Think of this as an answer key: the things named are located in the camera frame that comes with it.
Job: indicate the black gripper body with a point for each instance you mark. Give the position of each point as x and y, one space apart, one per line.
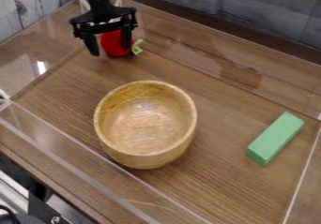
104 21

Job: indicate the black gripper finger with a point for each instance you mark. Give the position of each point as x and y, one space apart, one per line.
90 41
126 36

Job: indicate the red plush fruit green leaf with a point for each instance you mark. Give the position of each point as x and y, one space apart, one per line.
112 44

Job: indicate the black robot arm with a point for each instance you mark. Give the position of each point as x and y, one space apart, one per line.
101 4

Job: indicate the wooden bowl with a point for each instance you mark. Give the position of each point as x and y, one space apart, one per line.
145 122

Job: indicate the green rectangular block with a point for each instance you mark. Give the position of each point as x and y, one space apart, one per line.
275 138

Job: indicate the clear acrylic corner bracket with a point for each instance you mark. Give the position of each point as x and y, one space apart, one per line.
86 6

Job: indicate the clear acrylic tray wall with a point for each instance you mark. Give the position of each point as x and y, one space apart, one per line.
49 134

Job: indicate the black metal bracket with bolt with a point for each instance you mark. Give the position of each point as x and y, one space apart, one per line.
43 212

